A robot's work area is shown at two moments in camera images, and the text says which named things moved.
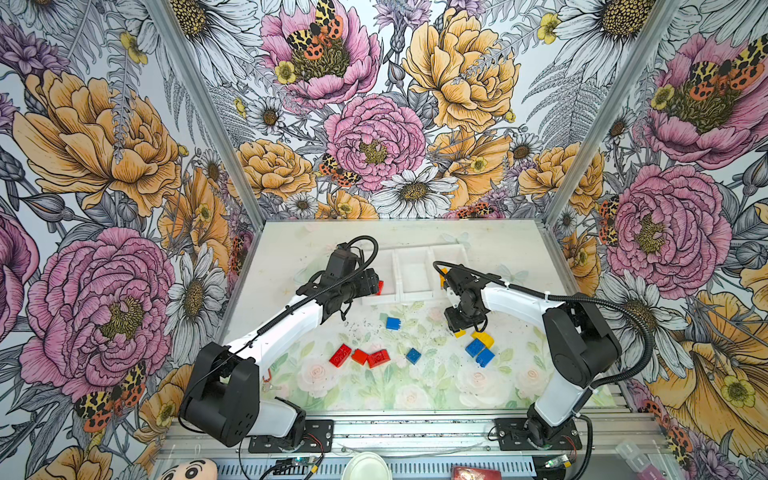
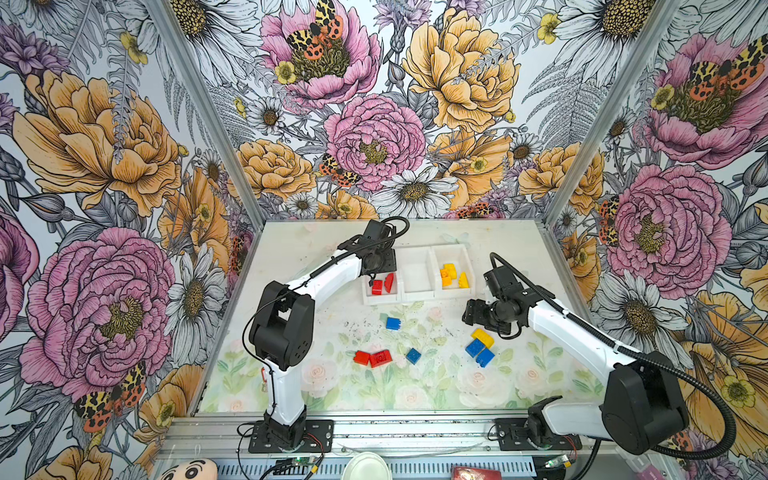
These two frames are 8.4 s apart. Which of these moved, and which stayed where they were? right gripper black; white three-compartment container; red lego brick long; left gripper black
Moved: red lego brick long; left gripper black; right gripper black
Stayed: white three-compartment container
